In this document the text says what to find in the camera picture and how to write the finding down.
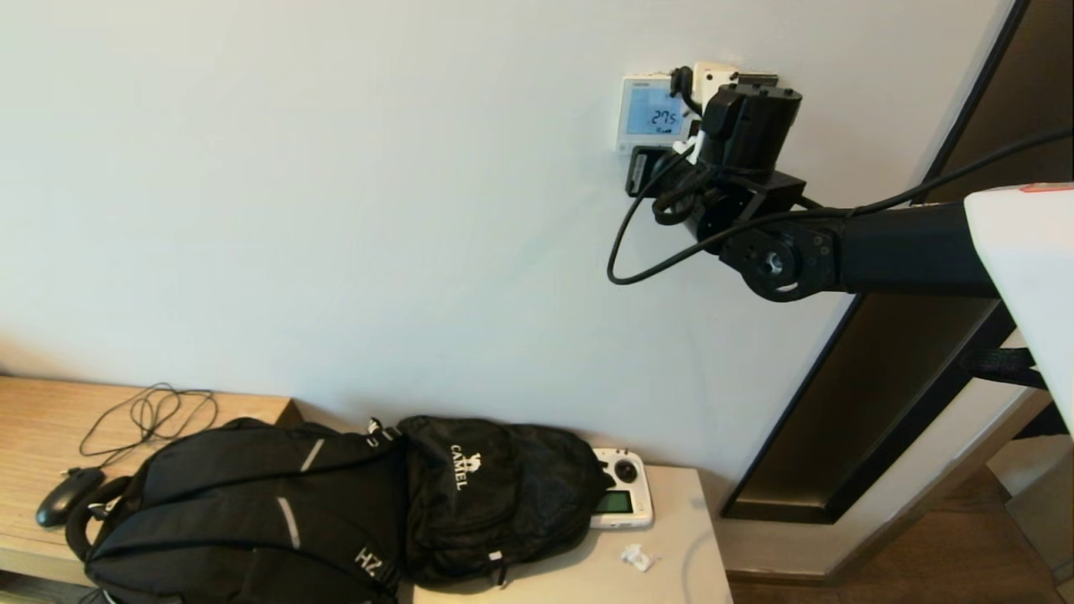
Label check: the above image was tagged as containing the black Camel logo backpack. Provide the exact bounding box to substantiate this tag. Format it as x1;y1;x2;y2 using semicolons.
394;415;613;586

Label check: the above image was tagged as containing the white low cabinet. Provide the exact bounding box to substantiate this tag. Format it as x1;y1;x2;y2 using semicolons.
394;466;735;604

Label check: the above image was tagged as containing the black braided cable sleeve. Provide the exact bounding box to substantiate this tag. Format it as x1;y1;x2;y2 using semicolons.
959;346;1050;391

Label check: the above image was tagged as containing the brown wooden door trim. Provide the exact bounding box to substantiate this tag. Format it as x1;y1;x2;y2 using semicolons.
726;344;1074;588

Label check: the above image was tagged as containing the black computer mouse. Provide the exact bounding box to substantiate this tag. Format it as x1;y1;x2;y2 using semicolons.
35;468;107;529

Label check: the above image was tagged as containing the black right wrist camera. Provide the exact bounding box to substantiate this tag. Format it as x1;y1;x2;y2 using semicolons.
628;145;676;198

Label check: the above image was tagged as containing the white wall thermostat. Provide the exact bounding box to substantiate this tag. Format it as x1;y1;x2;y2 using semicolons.
618;74;697;155

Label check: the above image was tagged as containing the thin black mouse cable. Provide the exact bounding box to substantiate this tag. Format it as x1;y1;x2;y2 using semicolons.
67;384;219;479

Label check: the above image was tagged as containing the dark brown door frame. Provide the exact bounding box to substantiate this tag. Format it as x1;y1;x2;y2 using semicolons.
722;0;1074;525

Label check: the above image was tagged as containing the black backpack with grey stripes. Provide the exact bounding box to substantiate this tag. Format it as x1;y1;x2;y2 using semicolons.
65;418;412;604

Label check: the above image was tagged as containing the light wooden desk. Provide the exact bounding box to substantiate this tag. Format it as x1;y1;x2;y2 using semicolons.
0;376;303;588

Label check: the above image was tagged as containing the white remote controller with screen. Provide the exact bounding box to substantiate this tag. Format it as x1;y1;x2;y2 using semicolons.
587;448;654;530

